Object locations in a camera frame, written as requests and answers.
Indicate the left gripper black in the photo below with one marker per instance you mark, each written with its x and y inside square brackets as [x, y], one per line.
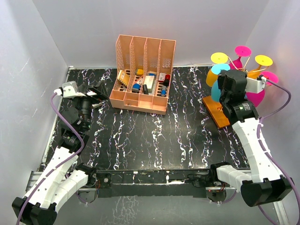
[100, 89]

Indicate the yellow orange wine glass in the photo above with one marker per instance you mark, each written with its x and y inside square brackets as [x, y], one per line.
[220, 63]
[262, 61]

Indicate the magenta wine glass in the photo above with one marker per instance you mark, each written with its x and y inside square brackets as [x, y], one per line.
[256, 98]
[241, 51]

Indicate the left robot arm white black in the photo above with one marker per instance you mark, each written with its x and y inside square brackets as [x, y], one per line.
[41, 204]

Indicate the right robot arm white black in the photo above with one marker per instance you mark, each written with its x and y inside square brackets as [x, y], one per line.
[267, 182]

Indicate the wooden rack base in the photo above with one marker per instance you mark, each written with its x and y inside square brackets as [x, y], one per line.
[216, 111]

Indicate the yellow spiral notebook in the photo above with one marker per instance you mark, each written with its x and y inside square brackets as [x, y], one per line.
[123, 77]

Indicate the blue grey stamp left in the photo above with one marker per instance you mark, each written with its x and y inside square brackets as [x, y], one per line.
[136, 88]

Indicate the blue grey stamp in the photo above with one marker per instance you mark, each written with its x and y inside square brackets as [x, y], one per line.
[136, 88]
[163, 91]

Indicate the yellow grey eraser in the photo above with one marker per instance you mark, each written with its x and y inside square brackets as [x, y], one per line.
[139, 72]

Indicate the black marker block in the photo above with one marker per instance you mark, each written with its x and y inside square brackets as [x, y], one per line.
[145, 89]

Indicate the white paper box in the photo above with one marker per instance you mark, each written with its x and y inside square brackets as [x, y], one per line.
[149, 82]

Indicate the peach plastic file organizer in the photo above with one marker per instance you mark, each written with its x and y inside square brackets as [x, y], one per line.
[154, 56]

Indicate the red white small box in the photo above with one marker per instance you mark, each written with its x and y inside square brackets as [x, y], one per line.
[161, 77]

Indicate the blue grey stamp right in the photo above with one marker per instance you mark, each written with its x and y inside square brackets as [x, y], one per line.
[163, 91]

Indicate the red black stamp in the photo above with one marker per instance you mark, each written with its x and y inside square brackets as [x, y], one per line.
[167, 80]

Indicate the black front base bar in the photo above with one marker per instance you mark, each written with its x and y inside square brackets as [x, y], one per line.
[146, 183]

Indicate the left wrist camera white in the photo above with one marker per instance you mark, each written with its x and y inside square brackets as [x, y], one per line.
[72, 90]

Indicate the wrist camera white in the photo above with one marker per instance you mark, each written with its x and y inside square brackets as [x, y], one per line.
[256, 85]
[72, 90]

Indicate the gold wire glass rack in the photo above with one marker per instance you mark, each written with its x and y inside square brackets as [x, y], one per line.
[244, 67]

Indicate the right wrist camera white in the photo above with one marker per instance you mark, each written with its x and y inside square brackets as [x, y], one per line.
[256, 85]

